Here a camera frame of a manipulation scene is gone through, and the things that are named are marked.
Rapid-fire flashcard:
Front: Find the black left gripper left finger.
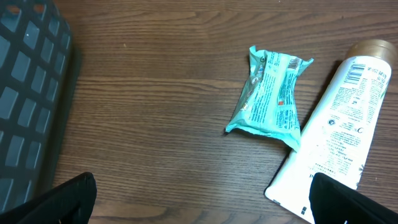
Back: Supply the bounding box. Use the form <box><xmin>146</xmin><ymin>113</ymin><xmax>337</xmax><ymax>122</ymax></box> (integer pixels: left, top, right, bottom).
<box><xmin>1</xmin><ymin>172</ymin><xmax>97</xmax><ymax>224</ymax></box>

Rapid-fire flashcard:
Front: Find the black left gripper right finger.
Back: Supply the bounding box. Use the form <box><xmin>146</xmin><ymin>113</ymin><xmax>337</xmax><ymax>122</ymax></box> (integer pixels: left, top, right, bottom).
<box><xmin>309</xmin><ymin>172</ymin><xmax>397</xmax><ymax>224</ymax></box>

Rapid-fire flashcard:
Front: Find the white tube gold cap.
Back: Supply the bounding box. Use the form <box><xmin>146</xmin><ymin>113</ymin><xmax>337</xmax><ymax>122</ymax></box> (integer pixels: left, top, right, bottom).
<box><xmin>264</xmin><ymin>39</ymin><xmax>397</xmax><ymax>223</ymax></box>

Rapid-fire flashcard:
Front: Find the colourful packet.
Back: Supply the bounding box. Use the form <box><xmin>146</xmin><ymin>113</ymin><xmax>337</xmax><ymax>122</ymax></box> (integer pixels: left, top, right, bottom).
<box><xmin>225</xmin><ymin>45</ymin><xmax>313</xmax><ymax>151</ymax></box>

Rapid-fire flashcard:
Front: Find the grey plastic mesh basket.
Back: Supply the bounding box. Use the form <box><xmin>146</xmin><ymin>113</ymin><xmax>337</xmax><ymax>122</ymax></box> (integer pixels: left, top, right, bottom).
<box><xmin>1</xmin><ymin>0</ymin><xmax>81</xmax><ymax>213</ymax></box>

